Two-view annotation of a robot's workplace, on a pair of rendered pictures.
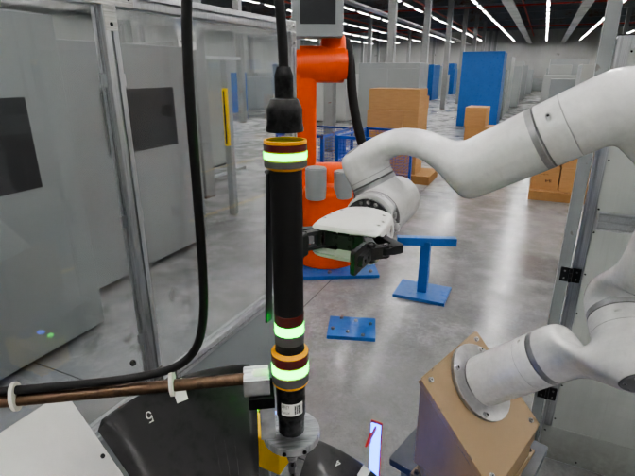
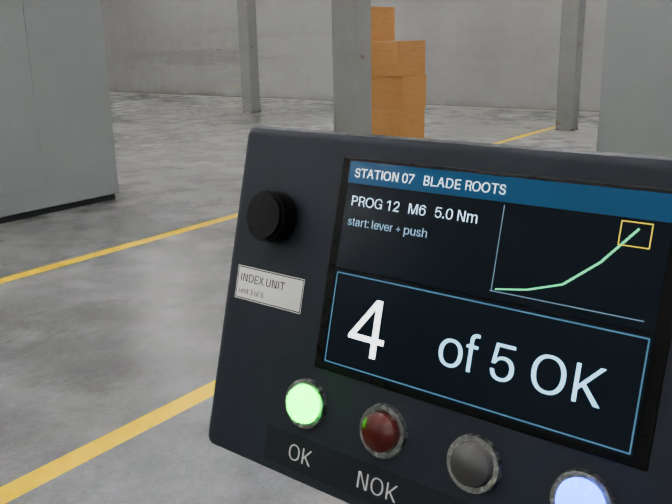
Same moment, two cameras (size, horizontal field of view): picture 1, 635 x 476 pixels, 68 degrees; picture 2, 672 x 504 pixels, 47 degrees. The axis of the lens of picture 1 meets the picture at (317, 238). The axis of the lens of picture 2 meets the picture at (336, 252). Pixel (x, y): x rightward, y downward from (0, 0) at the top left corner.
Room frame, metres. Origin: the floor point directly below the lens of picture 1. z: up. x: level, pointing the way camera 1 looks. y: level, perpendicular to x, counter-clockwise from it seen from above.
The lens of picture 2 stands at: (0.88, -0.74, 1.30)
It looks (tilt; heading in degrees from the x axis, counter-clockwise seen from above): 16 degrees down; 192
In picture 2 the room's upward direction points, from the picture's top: 1 degrees counter-clockwise
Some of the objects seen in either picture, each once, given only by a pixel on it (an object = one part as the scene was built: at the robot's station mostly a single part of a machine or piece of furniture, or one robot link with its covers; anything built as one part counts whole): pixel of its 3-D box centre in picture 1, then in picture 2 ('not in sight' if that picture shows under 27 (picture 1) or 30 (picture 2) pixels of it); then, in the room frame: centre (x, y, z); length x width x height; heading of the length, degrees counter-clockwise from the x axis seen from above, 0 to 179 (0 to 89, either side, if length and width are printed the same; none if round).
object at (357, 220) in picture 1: (356, 230); not in sight; (0.66, -0.06, 1.65); 0.11 x 0.10 x 0.07; 154
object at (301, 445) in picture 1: (283, 404); not in sight; (0.47, 0.04, 1.49); 0.09 x 0.07 x 0.10; 99
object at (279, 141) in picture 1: (285, 154); not in sight; (0.47, 0.03, 1.79); 0.04 x 0.04 x 0.03
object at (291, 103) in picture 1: (288, 287); not in sight; (0.47, 0.03, 1.64); 0.04 x 0.04 x 0.46
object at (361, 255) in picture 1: (370, 257); not in sight; (0.55, -0.07, 1.65); 0.07 x 0.03 x 0.03; 154
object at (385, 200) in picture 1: (372, 219); not in sight; (0.71, -0.09, 1.65); 0.09 x 0.03 x 0.08; 64
